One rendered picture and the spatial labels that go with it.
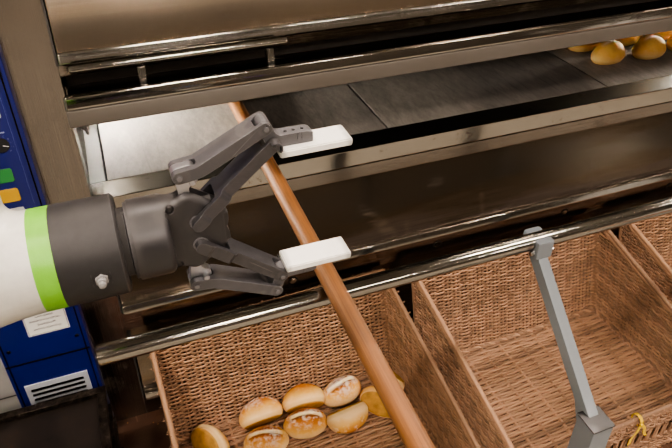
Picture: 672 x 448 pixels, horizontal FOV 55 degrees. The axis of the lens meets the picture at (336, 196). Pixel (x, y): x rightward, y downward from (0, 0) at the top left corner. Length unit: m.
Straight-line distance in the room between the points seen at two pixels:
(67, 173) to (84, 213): 0.63
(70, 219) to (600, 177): 1.39
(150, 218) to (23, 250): 0.10
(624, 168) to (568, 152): 0.18
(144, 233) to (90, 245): 0.04
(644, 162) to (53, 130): 1.38
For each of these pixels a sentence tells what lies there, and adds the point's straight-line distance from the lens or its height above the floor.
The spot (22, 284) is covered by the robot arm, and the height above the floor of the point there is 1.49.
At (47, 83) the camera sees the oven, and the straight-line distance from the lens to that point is 1.14.
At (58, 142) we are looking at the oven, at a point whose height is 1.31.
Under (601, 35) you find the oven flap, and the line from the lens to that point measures 1.33.
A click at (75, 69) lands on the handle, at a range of 1.03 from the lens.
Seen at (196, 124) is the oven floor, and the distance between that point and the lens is 1.44.
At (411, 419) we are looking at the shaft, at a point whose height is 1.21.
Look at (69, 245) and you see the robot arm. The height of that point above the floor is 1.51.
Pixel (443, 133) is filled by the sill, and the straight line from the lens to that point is 1.40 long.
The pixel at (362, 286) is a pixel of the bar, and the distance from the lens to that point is 1.01.
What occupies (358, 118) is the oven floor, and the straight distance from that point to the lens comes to 1.44.
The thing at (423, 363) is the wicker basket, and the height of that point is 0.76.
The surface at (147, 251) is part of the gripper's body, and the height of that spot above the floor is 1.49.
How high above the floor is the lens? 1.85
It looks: 35 degrees down
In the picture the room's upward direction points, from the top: straight up
